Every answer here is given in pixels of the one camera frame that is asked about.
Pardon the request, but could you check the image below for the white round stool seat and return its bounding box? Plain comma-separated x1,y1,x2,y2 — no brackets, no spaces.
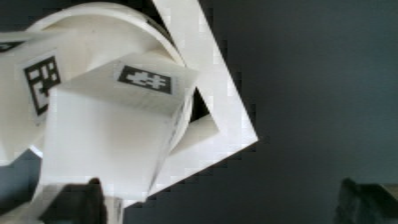
27,2,185,79

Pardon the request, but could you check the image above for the white stool leg with tag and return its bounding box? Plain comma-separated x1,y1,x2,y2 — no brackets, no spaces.
0,30,85,166

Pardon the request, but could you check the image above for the white right fence wall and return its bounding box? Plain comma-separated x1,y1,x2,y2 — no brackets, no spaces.
148,0,263,198

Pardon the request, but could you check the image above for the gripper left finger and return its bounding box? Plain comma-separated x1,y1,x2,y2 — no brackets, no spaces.
39,178,107,224

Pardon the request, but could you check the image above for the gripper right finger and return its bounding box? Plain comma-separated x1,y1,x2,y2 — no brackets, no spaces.
334,178,398,224

